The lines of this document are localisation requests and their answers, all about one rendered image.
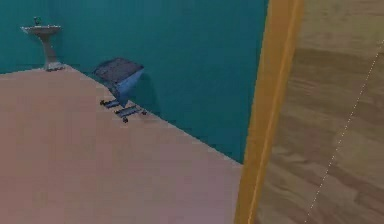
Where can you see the blue wheeled bin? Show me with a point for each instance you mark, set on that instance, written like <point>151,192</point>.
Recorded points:
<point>120,78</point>

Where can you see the dark green sink tap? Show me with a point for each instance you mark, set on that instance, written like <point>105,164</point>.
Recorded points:
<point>37,21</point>

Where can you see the grey pedestal sink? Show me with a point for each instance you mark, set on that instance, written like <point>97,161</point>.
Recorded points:
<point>45,33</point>

